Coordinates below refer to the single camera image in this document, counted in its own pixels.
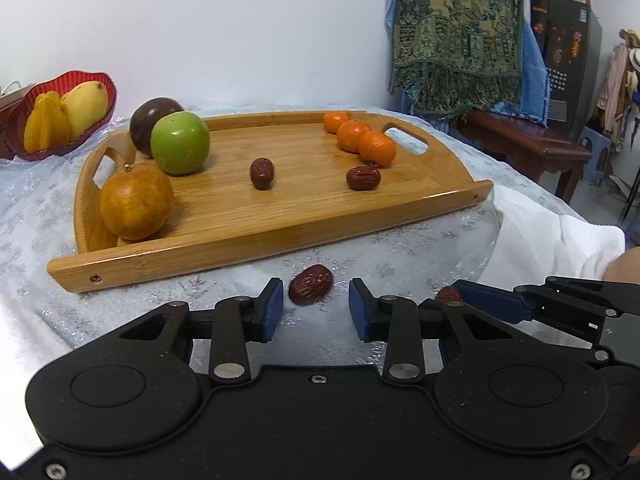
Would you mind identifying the blue plastic stool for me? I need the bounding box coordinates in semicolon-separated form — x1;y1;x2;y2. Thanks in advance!
578;127;612;186

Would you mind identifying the snowflake lace tablecloth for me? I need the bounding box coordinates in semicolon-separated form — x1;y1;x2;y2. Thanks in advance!
1;110;570;368

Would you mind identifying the green apple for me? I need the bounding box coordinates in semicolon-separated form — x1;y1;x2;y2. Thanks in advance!
151;110;210;176

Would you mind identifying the green patterned fringed cloth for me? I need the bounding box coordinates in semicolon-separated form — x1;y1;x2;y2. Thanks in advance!
390;0;523;118

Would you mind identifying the large dull orange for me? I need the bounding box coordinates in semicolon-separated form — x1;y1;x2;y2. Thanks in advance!
100;164;174;240

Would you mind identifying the dark wooden chair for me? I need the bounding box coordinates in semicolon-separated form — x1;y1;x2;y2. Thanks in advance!
454;110;590;204

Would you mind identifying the mandarin orange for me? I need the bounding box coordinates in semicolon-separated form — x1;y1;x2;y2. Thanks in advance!
322;110;349;134
336;119;371;154
358;131;397;167

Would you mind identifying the yellow mango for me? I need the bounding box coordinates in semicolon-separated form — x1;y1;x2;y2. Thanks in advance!
61;80;108;139

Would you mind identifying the white towel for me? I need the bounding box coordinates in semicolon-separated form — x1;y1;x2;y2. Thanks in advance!
478;185;625;290

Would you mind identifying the wooden serving tray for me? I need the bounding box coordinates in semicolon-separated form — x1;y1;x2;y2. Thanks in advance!
47;110;492;292

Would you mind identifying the yellow starfruit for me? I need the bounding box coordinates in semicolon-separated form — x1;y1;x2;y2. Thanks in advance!
24;91;72;154

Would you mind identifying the red jujube date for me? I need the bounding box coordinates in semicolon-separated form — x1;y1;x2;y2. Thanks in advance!
346;166;381;191
250;157;274;191
434;286;462;304
288;264;334;307

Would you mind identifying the red fruit bowl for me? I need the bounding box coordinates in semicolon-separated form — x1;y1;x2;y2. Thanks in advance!
6;70;117;162

